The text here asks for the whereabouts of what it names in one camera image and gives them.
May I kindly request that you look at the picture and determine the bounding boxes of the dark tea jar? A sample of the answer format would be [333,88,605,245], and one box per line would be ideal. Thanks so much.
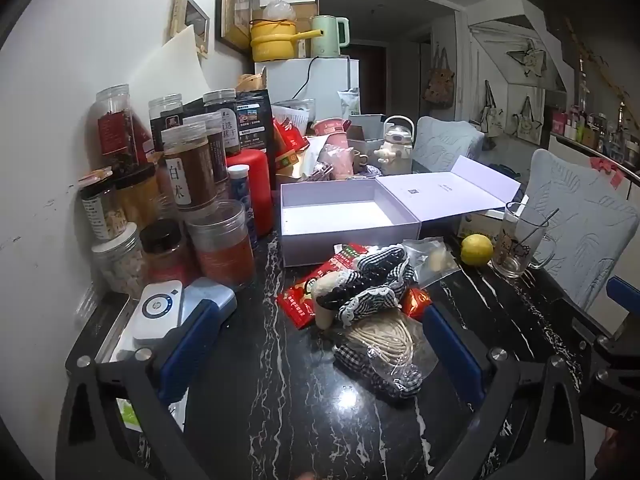
[202,89,241,156]

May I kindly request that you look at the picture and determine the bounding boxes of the white device with round button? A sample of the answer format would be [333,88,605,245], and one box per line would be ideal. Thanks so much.
[120,280,183,346]

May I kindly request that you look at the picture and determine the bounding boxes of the pink paper cup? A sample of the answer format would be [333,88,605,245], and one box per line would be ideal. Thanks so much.
[312,117,351,138]

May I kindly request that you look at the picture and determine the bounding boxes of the jar of white nuts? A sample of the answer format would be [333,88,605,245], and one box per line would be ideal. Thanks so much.
[91,223,148,301]

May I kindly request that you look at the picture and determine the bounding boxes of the white printed paper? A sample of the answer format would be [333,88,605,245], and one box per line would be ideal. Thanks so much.
[272,100,316,131]

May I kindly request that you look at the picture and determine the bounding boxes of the yellow lemon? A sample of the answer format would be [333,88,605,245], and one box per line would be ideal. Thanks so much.
[460,234,495,267]

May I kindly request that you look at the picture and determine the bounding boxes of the red goji packet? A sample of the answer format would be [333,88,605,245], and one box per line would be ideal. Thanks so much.
[272,120,311,156]

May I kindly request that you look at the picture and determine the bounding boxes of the clear jar with red label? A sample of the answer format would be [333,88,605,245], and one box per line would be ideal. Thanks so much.
[95,85,151,171]

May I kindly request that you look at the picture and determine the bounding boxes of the metal tray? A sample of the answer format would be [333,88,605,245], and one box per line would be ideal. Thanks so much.
[92,290,141,366]

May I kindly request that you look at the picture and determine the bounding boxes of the white open carton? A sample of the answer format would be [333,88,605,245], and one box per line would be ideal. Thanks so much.
[347,115,386,161]

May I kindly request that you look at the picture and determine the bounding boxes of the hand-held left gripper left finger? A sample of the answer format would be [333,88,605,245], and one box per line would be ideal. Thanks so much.
[57,299,222,480]

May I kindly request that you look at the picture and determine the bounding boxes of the clear plastic bag in pot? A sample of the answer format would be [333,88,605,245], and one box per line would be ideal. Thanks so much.
[262,0,296,23]

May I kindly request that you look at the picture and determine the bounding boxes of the white tote bag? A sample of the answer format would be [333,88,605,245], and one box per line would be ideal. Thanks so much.
[515,96,543,143]
[480,80,506,138]

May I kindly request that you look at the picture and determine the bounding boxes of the clear jar with dark label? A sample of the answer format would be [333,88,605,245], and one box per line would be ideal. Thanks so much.
[148,93,186,153]

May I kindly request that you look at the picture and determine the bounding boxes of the black cable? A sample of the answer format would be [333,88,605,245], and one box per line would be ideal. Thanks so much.
[292,56,321,101]

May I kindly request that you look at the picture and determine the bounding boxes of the large red snack packet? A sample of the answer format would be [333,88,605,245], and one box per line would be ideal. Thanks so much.
[276,242,371,331]

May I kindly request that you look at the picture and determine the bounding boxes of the green electric kettle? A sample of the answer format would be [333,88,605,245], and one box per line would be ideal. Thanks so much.
[311,15,351,58]

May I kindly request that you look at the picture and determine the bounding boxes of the white medicine carton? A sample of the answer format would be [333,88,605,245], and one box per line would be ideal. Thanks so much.
[457,210,506,241]

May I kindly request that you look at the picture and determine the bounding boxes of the light blue box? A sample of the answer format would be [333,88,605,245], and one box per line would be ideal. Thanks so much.
[182,276,238,331]

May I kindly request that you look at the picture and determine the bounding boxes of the jar with yellow contents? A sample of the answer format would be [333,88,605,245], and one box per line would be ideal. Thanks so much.
[112,164,161,231]

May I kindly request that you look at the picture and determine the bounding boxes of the white foam board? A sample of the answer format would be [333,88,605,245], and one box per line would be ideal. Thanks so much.
[125,24,211,111]

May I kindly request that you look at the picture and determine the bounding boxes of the glass mug with cartoon print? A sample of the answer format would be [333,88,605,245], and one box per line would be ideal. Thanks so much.
[491,201,557,279]

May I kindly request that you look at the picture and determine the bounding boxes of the blue tube with white cap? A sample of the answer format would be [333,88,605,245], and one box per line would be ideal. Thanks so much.
[227,164,261,251]

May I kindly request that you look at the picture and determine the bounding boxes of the dark powder jar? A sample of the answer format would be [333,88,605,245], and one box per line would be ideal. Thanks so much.
[182,112,230,186]

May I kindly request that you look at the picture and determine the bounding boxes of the yellow pot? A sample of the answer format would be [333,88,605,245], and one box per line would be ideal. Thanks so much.
[250,19,321,63]

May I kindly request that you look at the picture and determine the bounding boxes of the star shaped bag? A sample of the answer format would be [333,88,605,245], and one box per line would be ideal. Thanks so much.
[506,42,546,78]

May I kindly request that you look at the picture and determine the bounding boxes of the beige plush hair clip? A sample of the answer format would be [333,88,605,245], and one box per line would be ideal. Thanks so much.
[310,272,351,331]

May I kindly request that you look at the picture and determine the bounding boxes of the framed picture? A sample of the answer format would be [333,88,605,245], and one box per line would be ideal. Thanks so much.
[216,0,256,53]

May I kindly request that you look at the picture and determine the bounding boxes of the large clear jar red contents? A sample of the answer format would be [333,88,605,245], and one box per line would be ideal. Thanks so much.
[186,200,256,291]

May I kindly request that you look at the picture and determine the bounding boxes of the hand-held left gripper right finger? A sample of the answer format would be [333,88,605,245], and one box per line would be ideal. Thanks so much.
[422,302,583,480]

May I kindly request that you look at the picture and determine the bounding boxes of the clear plastic bag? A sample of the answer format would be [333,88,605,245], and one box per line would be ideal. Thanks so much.
[402,237,461,288]
[262,0,296,23]

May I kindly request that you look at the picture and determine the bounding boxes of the white fridge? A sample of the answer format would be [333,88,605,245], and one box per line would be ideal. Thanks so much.
[255,57,361,121]

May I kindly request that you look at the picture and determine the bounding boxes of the small red candy packet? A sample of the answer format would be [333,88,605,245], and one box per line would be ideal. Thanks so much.
[402,287,432,318]

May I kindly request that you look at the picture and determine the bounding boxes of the cardboard box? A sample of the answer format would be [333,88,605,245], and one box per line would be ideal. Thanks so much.
[252,0,319,58]

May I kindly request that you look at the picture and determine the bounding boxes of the green white pouch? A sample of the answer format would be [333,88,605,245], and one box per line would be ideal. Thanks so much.
[337,87,362,121]

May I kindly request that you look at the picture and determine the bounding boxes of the red canister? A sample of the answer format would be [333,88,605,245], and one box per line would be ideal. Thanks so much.
[225,149,275,241]

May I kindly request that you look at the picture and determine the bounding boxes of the white bear water bottle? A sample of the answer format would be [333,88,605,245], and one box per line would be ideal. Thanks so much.
[375,116,415,176]

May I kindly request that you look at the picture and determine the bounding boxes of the jar with black label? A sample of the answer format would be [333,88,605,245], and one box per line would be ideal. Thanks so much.
[77,170,128,241]

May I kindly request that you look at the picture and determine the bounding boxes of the brown tote bag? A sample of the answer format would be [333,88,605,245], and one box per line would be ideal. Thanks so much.
[424,45,457,108]

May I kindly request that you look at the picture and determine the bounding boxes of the red ribbon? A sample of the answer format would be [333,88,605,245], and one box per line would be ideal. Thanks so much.
[590,156,626,188]

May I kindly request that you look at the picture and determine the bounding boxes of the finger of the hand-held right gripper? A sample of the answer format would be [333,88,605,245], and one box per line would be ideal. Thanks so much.
[556,295,640,361]
[606,276,640,317]

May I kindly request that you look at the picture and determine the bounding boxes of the chair with grey quilted cover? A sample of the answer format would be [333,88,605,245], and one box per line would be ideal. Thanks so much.
[412,116,486,173]
[520,149,640,311]

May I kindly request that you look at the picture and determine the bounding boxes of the row of cosmetic bottles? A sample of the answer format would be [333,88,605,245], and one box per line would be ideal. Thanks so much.
[550,75,640,171]

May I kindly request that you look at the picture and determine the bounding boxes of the clear bag of beige cord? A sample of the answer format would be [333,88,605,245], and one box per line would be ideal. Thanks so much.
[332,307,438,391]

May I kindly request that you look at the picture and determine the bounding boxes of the lavender gift box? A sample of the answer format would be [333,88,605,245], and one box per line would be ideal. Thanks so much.
[279,155,523,268]

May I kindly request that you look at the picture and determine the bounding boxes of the black white checkered fabric toy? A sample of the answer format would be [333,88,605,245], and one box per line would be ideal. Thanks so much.
[315,245,418,331]

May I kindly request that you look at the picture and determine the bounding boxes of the wall intercom panel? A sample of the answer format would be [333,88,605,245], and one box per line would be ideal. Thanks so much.
[170,0,211,58]

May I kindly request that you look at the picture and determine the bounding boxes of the black white checkered scrunchie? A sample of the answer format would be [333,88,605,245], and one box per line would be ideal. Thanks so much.
[334,342,423,400]

